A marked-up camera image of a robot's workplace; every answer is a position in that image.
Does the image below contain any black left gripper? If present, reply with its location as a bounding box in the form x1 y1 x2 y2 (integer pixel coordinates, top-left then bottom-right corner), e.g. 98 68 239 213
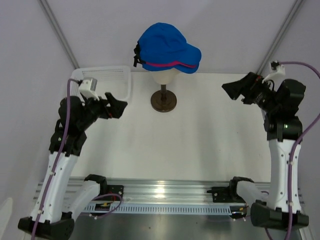
77 91 127 131

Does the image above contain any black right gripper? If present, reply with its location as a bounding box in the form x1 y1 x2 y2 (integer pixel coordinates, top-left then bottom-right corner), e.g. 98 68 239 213
222 72 280 114

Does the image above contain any blue cap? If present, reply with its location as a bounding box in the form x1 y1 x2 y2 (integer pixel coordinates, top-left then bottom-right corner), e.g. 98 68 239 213
174 64 199 74
133 22 202 72

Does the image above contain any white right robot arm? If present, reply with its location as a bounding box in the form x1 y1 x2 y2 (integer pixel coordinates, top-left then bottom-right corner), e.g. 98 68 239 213
222 72 309 231

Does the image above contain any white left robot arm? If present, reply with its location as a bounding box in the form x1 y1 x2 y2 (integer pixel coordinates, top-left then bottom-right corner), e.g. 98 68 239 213
17 92 128 240

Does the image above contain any white plastic mesh basket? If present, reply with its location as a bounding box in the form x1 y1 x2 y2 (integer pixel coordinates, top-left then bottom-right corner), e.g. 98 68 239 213
71 65 132 102

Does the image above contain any brown round mannequin stand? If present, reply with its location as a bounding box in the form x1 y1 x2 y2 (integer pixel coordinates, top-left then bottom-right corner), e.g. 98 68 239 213
150 84 177 113

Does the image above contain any cream mannequin head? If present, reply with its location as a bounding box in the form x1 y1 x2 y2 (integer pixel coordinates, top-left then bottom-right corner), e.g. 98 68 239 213
151 68 179 85

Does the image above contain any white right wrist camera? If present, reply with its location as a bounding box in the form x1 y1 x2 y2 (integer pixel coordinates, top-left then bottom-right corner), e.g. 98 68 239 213
263 60 286 82

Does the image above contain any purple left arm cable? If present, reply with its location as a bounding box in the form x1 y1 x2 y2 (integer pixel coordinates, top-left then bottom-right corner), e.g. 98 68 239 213
31 78 123 240

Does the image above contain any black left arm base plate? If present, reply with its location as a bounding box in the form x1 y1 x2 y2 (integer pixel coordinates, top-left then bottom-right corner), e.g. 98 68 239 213
101 184 125 202

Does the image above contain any aluminium mounting rail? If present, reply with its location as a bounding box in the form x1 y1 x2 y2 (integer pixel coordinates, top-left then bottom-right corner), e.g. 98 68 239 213
33 176 306 208

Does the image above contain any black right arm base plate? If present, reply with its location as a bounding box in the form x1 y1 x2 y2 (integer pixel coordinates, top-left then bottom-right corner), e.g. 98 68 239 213
206 186 245 203

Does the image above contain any white slotted cable duct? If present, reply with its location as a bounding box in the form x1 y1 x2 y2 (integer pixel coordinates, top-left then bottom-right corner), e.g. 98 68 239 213
83 203 232 216

